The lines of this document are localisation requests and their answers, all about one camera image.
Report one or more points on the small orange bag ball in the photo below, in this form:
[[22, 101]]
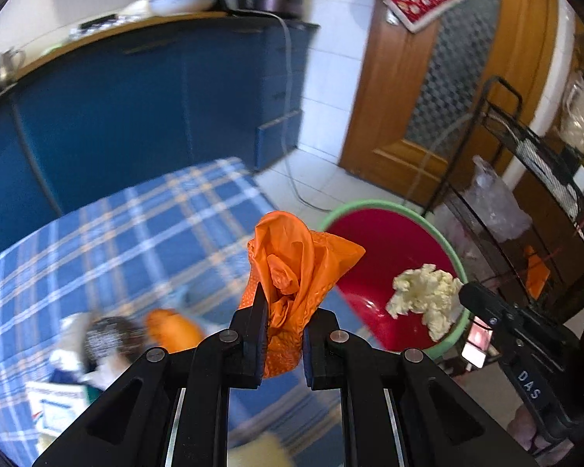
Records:
[[172, 331]]

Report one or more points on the black wire rack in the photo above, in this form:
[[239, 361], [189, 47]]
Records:
[[544, 267]]

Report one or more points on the orange plastic bag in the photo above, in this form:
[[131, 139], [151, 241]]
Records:
[[296, 267]]

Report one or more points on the red green-rimmed basin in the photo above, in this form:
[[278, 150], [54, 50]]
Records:
[[395, 240]]

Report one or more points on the blue plaid tablecloth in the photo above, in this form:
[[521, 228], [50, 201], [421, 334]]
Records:
[[175, 242]]

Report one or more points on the steel kettle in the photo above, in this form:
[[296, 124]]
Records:
[[10, 63]]

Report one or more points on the blue kitchen cabinet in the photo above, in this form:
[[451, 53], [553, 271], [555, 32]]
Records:
[[136, 105]]

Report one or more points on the clear bag on rack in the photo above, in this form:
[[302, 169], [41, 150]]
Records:
[[495, 203]]

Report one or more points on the white bowl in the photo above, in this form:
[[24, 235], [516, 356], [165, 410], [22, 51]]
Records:
[[166, 8]]

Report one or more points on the person's right hand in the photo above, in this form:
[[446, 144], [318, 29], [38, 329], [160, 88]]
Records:
[[524, 431]]

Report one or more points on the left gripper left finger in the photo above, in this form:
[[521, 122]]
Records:
[[248, 356]]

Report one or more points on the white paper towel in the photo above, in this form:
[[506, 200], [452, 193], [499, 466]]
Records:
[[429, 292]]

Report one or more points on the wooden door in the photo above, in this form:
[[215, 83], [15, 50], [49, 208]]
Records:
[[413, 87]]

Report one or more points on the steel wool scourer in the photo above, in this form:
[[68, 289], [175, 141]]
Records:
[[112, 344]]

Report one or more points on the green cardboard box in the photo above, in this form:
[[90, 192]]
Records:
[[54, 407]]

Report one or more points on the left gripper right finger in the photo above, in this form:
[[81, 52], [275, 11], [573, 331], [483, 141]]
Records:
[[319, 357]]

